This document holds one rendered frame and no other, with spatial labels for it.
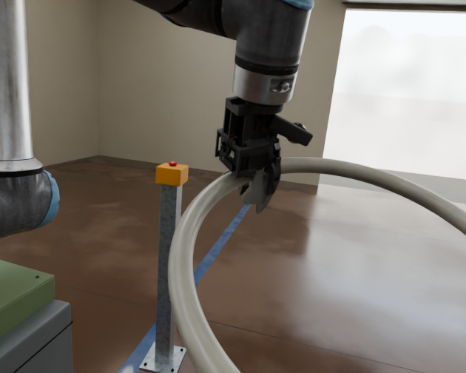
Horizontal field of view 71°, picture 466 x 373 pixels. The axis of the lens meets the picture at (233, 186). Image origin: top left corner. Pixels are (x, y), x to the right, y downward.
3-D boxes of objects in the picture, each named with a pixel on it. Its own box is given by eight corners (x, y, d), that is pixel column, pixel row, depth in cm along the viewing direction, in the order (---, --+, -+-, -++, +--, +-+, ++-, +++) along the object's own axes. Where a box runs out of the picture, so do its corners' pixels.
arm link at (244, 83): (272, 54, 51) (313, 74, 45) (267, 84, 54) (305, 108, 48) (223, 57, 47) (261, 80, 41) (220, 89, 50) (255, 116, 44)
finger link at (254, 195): (236, 219, 58) (235, 171, 54) (262, 210, 61) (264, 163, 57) (245, 227, 56) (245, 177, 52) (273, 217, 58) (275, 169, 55)
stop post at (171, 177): (187, 349, 187) (199, 163, 161) (175, 377, 168) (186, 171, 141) (154, 343, 190) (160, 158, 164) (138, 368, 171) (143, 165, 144)
